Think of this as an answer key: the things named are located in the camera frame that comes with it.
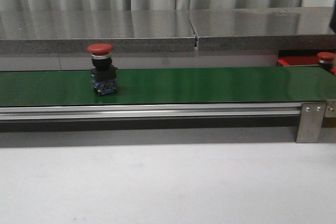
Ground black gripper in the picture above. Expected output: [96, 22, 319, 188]
[329, 7, 336, 34]

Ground red mushroom push button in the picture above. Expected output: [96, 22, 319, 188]
[317, 52, 335, 72]
[87, 44, 118, 95]

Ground red plastic tray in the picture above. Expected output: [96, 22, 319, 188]
[278, 55, 335, 76]

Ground grey stone countertop right slab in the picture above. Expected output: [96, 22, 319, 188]
[189, 7, 335, 51]

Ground grey stone countertop slab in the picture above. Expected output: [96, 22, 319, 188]
[1, 10, 195, 54]
[189, 7, 335, 51]

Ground green conveyor belt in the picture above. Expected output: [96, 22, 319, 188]
[1, 67, 335, 107]

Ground grey stone countertop left slab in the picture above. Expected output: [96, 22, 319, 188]
[1, 10, 195, 54]

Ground steel conveyor end bracket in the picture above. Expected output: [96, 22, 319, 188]
[324, 99, 336, 118]

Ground steel conveyor leg bracket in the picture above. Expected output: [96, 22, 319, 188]
[296, 102, 326, 143]

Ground aluminium conveyor frame rail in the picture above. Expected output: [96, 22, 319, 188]
[1, 102, 302, 121]

